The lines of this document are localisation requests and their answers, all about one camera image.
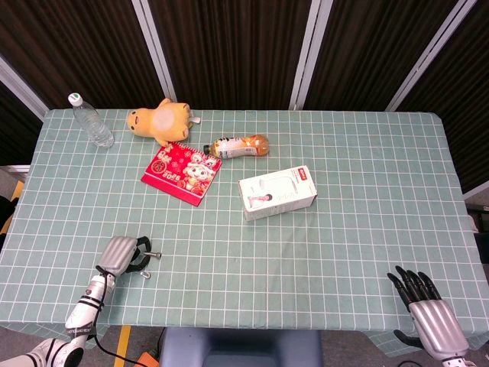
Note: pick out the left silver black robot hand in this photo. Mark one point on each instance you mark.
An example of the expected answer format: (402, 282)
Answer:
(118, 254)

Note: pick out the orange floor object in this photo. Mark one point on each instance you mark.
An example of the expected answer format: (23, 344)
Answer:
(147, 360)

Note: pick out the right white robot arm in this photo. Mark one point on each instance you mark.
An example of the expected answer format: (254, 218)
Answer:
(456, 362)

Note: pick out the red desk calendar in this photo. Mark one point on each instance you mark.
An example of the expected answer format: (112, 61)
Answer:
(179, 172)

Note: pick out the yellow plush duck toy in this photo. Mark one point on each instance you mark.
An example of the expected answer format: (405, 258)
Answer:
(160, 122)

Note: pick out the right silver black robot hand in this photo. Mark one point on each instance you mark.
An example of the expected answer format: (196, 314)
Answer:
(435, 321)

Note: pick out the white cardboard product box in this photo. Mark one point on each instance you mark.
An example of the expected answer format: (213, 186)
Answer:
(277, 193)

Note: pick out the orange tea drink bottle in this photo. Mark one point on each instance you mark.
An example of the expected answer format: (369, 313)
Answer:
(238, 147)

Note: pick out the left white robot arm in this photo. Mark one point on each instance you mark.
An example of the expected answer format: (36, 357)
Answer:
(82, 313)

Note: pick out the black and yellow object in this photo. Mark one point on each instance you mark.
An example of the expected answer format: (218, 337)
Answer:
(5, 210)

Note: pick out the white partition frame post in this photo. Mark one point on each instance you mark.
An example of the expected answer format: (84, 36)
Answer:
(154, 49)
(424, 57)
(19, 88)
(305, 53)

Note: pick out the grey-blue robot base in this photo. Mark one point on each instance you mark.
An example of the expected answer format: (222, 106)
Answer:
(240, 348)

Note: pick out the dark ribbed partition panel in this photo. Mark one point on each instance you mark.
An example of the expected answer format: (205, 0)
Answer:
(374, 49)
(237, 49)
(15, 134)
(458, 95)
(76, 49)

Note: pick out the black equipment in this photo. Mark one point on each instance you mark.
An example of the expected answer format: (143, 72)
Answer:
(479, 221)

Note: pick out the green checked tablecloth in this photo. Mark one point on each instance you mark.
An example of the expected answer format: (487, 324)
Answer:
(267, 267)

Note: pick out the clear plastic water bottle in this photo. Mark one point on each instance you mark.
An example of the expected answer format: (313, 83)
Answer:
(93, 124)

